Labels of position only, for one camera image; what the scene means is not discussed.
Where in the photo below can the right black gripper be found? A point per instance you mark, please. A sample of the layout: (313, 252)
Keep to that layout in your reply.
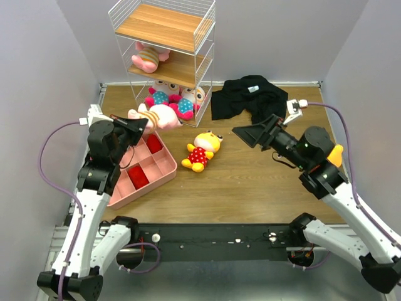
(269, 135)

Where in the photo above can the red item in tray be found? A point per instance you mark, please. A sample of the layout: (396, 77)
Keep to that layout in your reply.
(137, 177)
(154, 144)

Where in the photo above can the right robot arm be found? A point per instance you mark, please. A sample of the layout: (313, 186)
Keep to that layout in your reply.
(375, 251)

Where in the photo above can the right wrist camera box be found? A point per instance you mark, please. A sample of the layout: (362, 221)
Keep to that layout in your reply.
(294, 108)

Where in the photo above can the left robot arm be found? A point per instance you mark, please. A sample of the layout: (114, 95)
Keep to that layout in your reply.
(77, 272)

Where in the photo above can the orange plush red dotted dress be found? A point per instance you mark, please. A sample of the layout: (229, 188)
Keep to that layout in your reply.
(335, 156)

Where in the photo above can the white panda plush blue dress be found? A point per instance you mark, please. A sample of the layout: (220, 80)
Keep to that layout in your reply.
(162, 92)

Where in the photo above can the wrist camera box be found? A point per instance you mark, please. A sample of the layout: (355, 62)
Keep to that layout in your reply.
(294, 108)
(94, 114)

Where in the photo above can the white panda plush yellow glasses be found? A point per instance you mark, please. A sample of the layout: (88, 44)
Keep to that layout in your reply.
(188, 102)

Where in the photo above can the pink divided storage tray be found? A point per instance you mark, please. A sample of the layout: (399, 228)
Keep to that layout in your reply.
(159, 168)

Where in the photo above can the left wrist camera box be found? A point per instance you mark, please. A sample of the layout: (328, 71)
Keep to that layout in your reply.
(94, 114)

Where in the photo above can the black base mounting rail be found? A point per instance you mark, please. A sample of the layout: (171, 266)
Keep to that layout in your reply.
(213, 242)

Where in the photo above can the pink frog plush striped shirt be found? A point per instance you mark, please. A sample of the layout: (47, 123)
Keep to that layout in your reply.
(149, 56)

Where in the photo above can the black crumpled cloth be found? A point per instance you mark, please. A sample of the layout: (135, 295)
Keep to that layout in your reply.
(252, 93)

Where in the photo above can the white wire shelf rack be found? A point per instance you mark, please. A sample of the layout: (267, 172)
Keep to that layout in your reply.
(186, 28)

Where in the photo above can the yellow plush red dotted dress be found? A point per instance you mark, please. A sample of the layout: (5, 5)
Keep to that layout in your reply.
(205, 145)

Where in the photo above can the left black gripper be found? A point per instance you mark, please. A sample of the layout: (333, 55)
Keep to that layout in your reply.
(131, 125)

